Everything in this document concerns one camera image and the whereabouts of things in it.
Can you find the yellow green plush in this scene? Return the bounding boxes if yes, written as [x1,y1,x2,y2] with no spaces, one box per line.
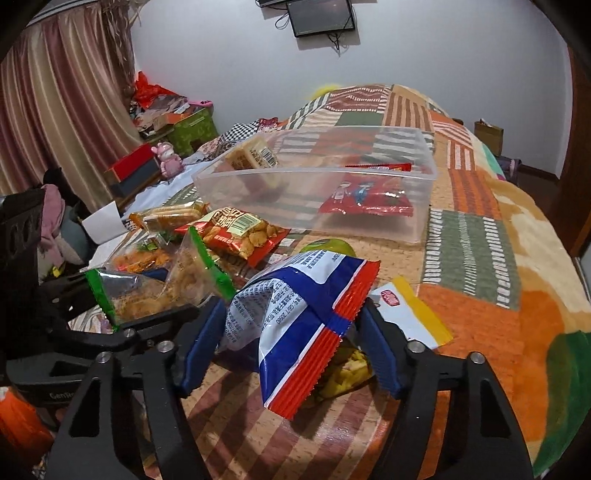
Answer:
[308,83,343,100]

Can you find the red snack packet with barcode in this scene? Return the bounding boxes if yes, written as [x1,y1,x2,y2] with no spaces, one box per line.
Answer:
[187,208,290,269]

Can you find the thin red bar packet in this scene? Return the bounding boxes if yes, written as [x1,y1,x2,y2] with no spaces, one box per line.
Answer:
[344,163,413,173]

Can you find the pale blue cloth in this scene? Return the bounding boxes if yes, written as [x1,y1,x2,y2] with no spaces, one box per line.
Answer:
[121,178,197,217]

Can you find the red cartoon snack packet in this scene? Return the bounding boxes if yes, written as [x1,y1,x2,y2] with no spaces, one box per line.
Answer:
[318,178,415,217]

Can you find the pile of papers and cardboard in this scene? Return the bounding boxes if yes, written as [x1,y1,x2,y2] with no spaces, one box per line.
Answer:
[129,90,191,140]

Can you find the patchwork blanket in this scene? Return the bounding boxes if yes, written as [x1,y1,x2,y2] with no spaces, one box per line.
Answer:
[69,83,591,480]

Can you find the green snack packet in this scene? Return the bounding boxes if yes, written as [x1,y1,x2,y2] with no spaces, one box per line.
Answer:
[299,237,357,259]

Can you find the pink toy figure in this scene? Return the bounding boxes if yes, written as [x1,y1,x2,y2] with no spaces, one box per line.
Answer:
[152,141,186,179]

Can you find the orange wafer bar pack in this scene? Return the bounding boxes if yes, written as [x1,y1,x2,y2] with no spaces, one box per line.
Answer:
[129,200,212,232]

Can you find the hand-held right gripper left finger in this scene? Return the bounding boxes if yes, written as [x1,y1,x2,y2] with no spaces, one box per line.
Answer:
[44,298,227,480]

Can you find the white paper bag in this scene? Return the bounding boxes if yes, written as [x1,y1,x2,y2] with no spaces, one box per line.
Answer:
[82,200,124,244]

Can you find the brown biscuit pack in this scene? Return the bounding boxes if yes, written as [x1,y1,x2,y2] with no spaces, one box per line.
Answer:
[225,135,281,172]

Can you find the blue white red snack packet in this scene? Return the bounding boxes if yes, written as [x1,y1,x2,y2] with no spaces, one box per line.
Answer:
[222,249,382,421]

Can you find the brown paper bag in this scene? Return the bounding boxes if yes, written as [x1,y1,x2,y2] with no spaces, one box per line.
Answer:
[474,118,505,156]

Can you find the red plastic bag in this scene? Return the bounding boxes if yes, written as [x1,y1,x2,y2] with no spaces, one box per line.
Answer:
[133,71,163,110]

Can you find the striped curtain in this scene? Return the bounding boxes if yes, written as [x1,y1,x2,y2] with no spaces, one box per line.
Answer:
[0,0,141,213]

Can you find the orange cloth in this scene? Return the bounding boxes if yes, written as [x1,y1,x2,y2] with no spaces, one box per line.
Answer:
[0,387,54,467]

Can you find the pink clothing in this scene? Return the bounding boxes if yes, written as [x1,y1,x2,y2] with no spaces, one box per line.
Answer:
[39,184,66,266]

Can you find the red and grey box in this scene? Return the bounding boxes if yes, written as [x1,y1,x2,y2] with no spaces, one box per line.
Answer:
[104,144,161,198]

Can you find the black white checked cloth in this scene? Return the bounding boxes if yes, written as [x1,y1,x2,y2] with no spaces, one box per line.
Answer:
[216,122,259,149]

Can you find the white yellow chips packet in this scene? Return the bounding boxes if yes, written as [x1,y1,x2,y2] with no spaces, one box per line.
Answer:
[318,277,454,403]

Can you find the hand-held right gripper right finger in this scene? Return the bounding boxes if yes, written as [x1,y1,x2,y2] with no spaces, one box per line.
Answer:
[358,300,536,480]

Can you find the wall monitor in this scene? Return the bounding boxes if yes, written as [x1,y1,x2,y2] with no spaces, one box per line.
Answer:
[285,0,357,38]

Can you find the clear bag with green edges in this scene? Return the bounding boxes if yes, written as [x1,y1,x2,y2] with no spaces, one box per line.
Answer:
[87,226,235,332]

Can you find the clear plastic container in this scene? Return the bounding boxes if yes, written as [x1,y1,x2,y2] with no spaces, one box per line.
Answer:
[191,127,438,246]

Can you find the green patterned box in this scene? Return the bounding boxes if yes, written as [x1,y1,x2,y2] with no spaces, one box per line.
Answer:
[165,105,221,158]

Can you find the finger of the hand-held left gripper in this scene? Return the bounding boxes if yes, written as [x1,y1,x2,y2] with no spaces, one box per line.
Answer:
[39,277,100,320]
[51,300,211,361]

